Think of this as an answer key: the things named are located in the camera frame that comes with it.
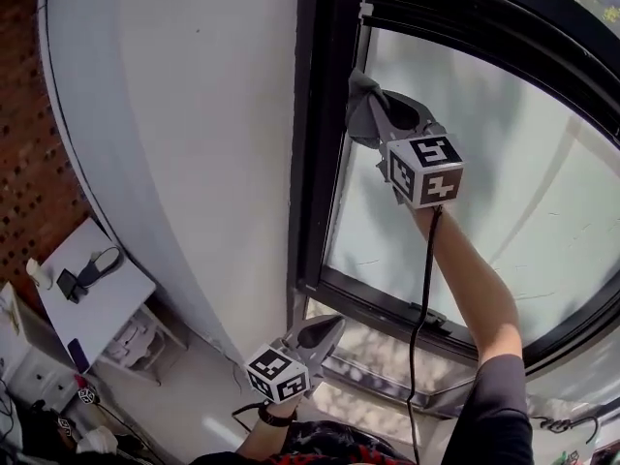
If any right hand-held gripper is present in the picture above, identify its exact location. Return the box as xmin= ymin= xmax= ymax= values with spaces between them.
xmin=369 ymin=90 xmax=465 ymax=211

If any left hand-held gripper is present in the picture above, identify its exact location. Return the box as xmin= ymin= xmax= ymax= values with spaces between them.
xmin=244 ymin=314 xmax=348 ymax=405

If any grey cloth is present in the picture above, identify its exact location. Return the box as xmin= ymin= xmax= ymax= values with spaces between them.
xmin=345 ymin=68 xmax=391 ymax=150

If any frosted window glass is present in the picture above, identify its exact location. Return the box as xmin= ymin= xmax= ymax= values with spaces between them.
xmin=324 ymin=26 xmax=620 ymax=343

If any person's left forearm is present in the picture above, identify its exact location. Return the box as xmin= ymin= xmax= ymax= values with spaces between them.
xmin=235 ymin=397 xmax=300 ymax=455

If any person's right forearm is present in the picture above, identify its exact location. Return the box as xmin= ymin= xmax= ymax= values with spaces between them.
xmin=410 ymin=204 xmax=524 ymax=372

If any small clear window pane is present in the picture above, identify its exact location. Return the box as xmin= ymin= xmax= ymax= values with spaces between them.
xmin=304 ymin=297 xmax=479 ymax=406

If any black framed glass window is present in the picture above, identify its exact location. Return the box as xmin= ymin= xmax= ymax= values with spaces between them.
xmin=288 ymin=0 xmax=620 ymax=377

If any black wristband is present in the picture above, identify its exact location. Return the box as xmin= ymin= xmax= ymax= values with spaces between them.
xmin=256 ymin=401 xmax=298 ymax=428

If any white shelf cart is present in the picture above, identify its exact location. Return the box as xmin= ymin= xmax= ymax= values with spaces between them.
xmin=103 ymin=302 xmax=189 ymax=388

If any person's black printed shirt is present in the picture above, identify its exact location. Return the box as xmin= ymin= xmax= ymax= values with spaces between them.
xmin=188 ymin=356 xmax=534 ymax=465

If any white table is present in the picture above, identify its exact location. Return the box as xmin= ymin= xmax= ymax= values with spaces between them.
xmin=36 ymin=218 xmax=159 ymax=372

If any grey handheld tool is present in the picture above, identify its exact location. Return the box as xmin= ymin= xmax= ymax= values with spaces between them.
xmin=77 ymin=246 xmax=123 ymax=285

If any dark blue phone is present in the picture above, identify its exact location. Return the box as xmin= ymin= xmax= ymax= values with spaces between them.
xmin=67 ymin=337 xmax=92 ymax=375

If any small black device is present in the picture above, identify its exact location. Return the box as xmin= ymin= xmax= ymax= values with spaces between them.
xmin=55 ymin=267 xmax=89 ymax=305

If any black metal hook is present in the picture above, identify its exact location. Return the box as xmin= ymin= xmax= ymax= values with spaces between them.
xmin=529 ymin=413 xmax=603 ymax=446

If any white cabinet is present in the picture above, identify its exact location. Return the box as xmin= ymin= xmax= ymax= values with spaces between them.
xmin=0 ymin=281 xmax=101 ymax=409

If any white paper cup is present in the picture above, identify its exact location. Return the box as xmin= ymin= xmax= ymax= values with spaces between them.
xmin=25 ymin=257 xmax=55 ymax=289

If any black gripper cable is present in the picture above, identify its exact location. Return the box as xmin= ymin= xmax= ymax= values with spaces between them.
xmin=405 ymin=204 xmax=445 ymax=465
xmin=231 ymin=401 xmax=265 ymax=431

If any black window handle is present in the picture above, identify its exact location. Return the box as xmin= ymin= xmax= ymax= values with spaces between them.
xmin=410 ymin=301 xmax=450 ymax=327

